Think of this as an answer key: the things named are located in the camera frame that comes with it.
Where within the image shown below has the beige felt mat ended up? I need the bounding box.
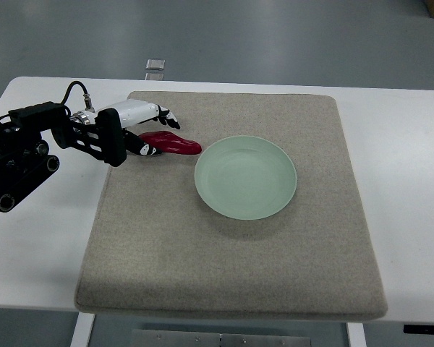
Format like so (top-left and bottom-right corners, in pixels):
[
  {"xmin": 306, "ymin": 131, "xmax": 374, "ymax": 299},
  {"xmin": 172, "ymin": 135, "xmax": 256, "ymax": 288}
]
[{"xmin": 75, "ymin": 91, "xmax": 388, "ymax": 321}]

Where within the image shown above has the light green plate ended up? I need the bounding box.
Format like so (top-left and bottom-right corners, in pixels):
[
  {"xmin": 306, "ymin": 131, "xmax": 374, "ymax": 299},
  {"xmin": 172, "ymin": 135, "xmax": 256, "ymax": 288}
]
[{"xmin": 194, "ymin": 135, "xmax": 298, "ymax": 220}]

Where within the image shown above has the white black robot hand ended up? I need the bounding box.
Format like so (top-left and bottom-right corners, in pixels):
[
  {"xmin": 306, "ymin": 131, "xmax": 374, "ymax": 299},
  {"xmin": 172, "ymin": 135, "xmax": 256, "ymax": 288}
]
[{"xmin": 71, "ymin": 99, "xmax": 180, "ymax": 156}]

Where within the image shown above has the red chili pepper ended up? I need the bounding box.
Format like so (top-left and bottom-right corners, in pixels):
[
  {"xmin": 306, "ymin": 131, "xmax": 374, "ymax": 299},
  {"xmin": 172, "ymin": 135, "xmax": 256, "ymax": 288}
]
[{"xmin": 139, "ymin": 131, "xmax": 202, "ymax": 155}]

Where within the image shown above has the black control panel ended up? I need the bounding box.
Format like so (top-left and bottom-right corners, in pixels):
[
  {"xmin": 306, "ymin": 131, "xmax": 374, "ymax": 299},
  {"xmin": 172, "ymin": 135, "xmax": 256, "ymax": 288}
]
[{"xmin": 403, "ymin": 325, "xmax": 434, "ymax": 335}]

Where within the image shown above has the lower silver floor plate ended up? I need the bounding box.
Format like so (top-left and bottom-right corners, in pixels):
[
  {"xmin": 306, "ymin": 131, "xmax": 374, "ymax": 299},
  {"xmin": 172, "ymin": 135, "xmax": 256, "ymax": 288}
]
[{"xmin": 145, "ymin": 72, "xmax": 164, "ymax": 81}]

